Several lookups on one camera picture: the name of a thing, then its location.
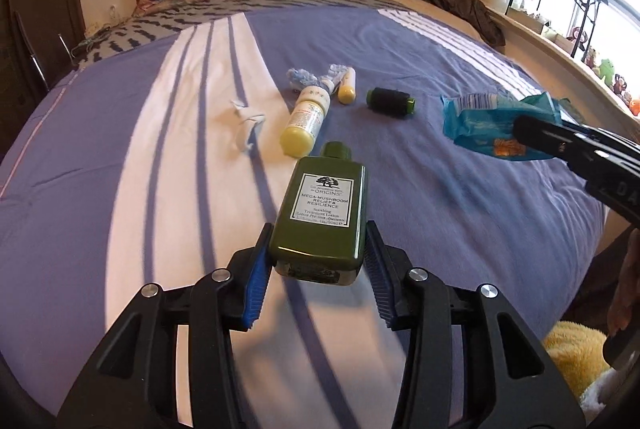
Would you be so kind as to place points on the green frog plush toy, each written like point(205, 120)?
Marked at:
point(606, 69)

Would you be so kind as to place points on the brown monkey plush toy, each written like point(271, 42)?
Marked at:
point(580, 38)

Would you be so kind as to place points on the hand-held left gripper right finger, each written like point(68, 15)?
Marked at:
point(380, 284)

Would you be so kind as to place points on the grey zebra pattern blanket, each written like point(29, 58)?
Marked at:
point(150, 26)

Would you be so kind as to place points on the yellow white plastic bottle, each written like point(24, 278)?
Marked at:
point(302, 124)

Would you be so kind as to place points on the blue wet wipes packet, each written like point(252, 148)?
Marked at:
point(475, 124)

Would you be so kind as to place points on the yellow fluffy rug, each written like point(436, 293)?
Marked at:
point(570, 359)

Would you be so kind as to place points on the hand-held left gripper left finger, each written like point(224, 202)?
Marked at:
point(255, 281)

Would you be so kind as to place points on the black thread spool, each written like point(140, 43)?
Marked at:
point(390, 101)

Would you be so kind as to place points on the blue white striped bedsheet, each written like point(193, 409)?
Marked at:
point(150, 189)

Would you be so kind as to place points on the small yellow tube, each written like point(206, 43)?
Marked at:
point(346, 89)

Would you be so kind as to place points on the dark green lotion bottle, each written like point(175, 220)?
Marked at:
point(320, 209)

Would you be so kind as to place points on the blue fuzzy cloth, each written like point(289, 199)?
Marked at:
point(300, 79)

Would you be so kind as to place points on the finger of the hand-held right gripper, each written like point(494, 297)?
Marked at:
point(542, 136)

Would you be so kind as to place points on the dark metal chair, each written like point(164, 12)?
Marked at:
point(35, 59)

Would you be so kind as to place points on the person's right hand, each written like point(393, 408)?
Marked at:
point(625, 279)

